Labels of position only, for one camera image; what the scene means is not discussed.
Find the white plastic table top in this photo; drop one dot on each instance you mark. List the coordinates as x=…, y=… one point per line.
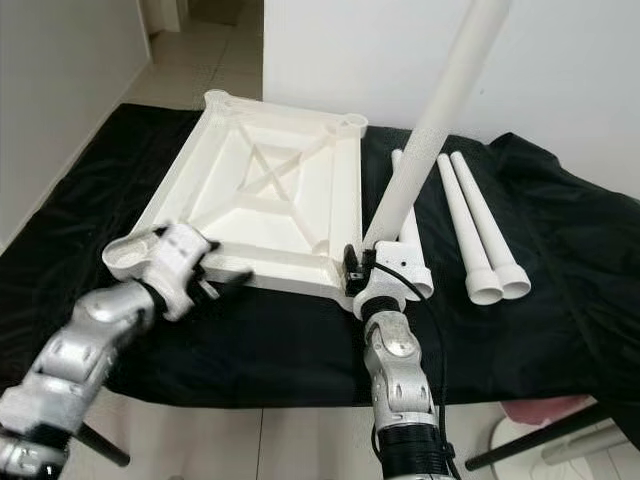
x=280, y=200

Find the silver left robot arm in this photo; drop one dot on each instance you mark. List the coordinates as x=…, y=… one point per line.
x=80, y=340

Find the black cloth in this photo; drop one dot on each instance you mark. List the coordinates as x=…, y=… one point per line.
x=260, y=350

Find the black stand leg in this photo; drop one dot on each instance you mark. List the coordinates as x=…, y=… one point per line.
x=105, y=447

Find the pink cushion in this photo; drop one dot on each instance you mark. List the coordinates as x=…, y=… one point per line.
x=545, y=408

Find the black pole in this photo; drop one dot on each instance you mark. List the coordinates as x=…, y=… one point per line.
x=550, y=435

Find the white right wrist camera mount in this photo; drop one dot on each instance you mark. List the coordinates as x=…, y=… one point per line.
x=395, y=270

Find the white door frame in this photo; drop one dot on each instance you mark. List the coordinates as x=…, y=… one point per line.
x=168, y=12

